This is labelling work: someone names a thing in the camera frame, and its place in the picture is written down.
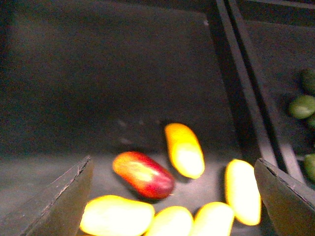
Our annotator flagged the green avocado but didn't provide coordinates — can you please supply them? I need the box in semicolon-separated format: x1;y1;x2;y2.
288;95;315;119
304;153;315;182

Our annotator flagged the black display bin right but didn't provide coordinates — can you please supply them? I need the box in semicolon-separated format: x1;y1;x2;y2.
225;0;315;188

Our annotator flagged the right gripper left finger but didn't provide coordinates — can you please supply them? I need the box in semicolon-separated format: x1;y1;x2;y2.
0;156;94;236

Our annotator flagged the red mango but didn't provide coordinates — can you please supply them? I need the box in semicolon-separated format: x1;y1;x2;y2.
112;151;175;200

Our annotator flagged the yellow mango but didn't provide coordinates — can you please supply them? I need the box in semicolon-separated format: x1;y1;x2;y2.
190;202;234;236
79;195;155;236
224;159;261;226
144;206;193;236
164;123;205;179

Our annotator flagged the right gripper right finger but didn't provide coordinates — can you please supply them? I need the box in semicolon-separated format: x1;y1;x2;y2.
254;158;315;236

